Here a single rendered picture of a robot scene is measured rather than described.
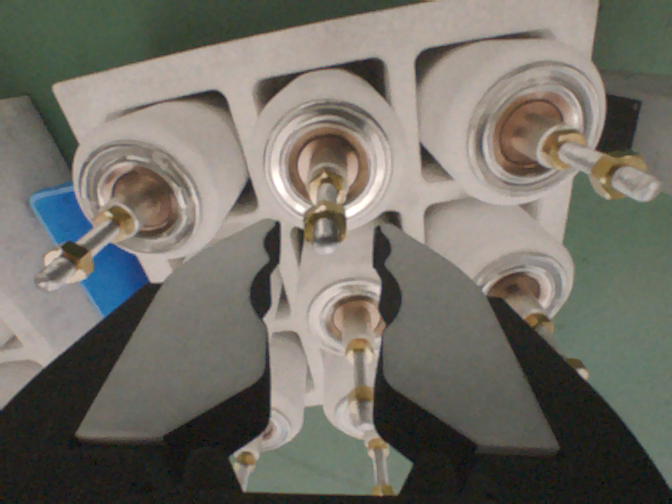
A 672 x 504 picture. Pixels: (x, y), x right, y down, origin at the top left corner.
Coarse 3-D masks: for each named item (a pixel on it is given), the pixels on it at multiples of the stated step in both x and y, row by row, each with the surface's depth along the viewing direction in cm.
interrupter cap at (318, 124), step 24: (288, 120) 19; (312, 120) 19; (336, 120) 19; (360, 120) 19; (288, 144) 20; (312, 144) 20; (336, 144) 20; (360, 144) 20; (384, 144) 20; (264, 168) 20; (288, 168) 20; (360, 168) 21; (384, 168) 20; (288, 192) 21; (360, 192) 21; (384, 192) 21; (360, 216) 22
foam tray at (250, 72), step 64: (448, 0) 23; (512, 0) 22; (576, 0) 22; (192, 64) 24; (256, 64) 24; (320, 64) 24; (384, 64) 26; (256, 192) 29; (448, 192) 29; (320, 384) 41
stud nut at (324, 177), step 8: (320, 176) 17; (328, 176) 17; (336, 176) 17; (312, 184) 17; (320, 184) 17; (336, 184) 17; (312, 192) 17; (344, 192) 17; (312, 200) 17; (344, 200) 17
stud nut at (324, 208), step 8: (320, 200) 14; (328, 200) 14; (312, 208) 14; (320, 208) 13; (328, 208) 13; (336, 208) 14; (344, 208) 14; (304, 216) 14; (312, 216) 13; (320, 216) 13; (328, 216) 13; (336, 216) 13; (344, 216) 14; (304, 224) 14; (312, 224) 14; (344, 224) 14; (304, 232) 14; (312, 232) 14; (344, 232) 14
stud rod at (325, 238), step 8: (328, 184) 17; (320, 192) 16; (328, 192) 16; (336, 192) 17; (336, 200) 16; (320, 224) 13; (328, 224) 13; (336, 224) 14; (320, 232) 13; (328, 232) 13; (336, 232) 13; (312, 240) 13; (320, 240) 13; (328, 240) 12; (336, 240) 13; (320, 248) 13; (328, 248) 13; (336, 248) 13
